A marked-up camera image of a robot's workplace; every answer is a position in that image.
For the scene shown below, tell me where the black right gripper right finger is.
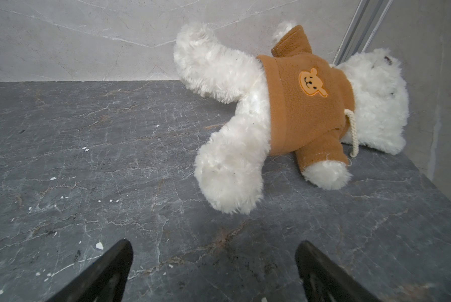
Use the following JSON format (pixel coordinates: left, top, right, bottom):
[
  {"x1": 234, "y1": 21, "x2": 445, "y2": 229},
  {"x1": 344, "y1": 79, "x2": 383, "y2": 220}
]
[{"x1": 295, "y1": 240, "x2": 380, "y2": 302}]

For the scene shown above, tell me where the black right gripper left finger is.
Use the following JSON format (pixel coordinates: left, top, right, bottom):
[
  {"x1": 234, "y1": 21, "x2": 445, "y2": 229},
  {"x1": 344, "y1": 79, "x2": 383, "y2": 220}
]
[{"x1": 48, "y1": 239, "x2": 133, "y2": 302}]

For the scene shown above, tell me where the white teddy bear brown sweater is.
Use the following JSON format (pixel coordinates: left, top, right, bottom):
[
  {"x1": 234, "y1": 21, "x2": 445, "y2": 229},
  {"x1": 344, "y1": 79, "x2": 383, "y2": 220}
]
[{"x1": 174, "y1": 22, "x2": 409, "y2": 214}]

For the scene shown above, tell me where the aluminium frame post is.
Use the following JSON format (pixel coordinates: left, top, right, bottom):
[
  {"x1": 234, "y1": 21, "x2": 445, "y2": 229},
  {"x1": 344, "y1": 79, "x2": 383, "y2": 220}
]
[{"x1": 334, "y1": 0, "x2": 393, "y2": 65}]

